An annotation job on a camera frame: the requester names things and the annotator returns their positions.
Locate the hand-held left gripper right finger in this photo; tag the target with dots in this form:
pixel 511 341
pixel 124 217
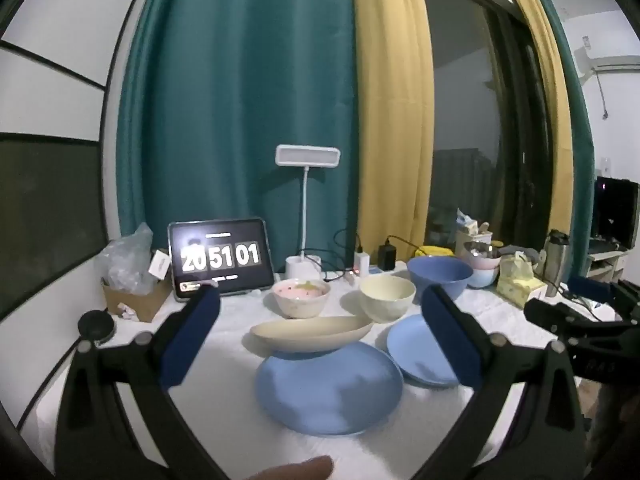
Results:
pixel 450 340

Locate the steel bowl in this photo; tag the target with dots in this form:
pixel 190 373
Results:
pixel 480 247

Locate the small blue plate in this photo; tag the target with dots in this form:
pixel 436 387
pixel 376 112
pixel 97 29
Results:
pixel 415 350

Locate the pink strawberry bowl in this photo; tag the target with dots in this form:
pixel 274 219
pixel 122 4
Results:
pixel 300 305

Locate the white power strip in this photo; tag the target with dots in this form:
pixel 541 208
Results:
pixel 375 273

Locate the pale pink bowl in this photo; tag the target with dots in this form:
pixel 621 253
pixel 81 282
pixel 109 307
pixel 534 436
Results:
pixel 482 261

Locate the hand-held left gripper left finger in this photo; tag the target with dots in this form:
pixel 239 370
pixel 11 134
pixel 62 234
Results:
pixel 192 340

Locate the black monitor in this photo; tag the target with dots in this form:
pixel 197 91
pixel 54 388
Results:
pixel 617 210

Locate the dark glass window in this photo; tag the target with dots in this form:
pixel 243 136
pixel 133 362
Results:
pixel 465 110

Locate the grey cloth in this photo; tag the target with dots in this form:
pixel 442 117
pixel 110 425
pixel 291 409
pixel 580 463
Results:
pixel 525 254

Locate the grey thermos bottle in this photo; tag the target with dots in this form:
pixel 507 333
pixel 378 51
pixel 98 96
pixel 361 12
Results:
pixel 555 260

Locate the yellow packet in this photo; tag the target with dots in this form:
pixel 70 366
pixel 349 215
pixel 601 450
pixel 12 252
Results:
pixel 435 250

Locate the light blue bowl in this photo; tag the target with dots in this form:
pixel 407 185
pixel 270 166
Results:
pixel 482 277

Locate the large blue plate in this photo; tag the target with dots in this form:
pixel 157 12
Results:
pixel 330 390

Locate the brown cardboard box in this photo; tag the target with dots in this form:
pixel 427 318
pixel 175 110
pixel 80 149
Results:
pixel 150 305

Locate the black charger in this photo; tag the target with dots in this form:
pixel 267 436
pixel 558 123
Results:
pixel 386 257

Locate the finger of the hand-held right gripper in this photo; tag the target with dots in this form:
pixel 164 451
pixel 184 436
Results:
pixel 555 316
pixel 592 289

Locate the pale carton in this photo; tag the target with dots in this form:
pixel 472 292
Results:
pixel 470 232

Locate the small white box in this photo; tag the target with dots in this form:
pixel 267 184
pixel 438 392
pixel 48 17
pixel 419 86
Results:
pixel 160 265

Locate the yellow tissue pack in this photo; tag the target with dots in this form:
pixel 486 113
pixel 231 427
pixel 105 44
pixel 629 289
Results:
pixel 515 280

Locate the white desk lamp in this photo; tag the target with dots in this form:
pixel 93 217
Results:
pixel 307 155

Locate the tablet with clock display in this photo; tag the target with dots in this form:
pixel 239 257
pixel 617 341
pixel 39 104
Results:
pixel 220 255

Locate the white air conditioner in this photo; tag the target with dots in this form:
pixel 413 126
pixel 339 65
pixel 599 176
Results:
pixel 610 57

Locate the narrow yellow curtain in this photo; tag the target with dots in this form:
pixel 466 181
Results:
pixel 542 60

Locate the black round pouch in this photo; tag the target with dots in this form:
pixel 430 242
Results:
pixel 95 325

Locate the white stand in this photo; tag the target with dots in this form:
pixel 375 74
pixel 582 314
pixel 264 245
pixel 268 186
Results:
pixel 607 262

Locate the narrow teal curtain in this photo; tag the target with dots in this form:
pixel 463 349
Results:
pixel 580 135

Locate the cream bowl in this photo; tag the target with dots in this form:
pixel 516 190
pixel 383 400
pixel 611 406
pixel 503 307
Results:
pixel 385 305

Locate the person's left hand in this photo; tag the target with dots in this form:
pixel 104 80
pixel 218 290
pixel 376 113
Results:
pixel 300 470

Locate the white charger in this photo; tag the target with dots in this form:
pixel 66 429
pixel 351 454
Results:
pixel 362 262

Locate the cream oval plate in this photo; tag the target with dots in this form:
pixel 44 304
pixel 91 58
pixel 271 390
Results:
pixel 310 335

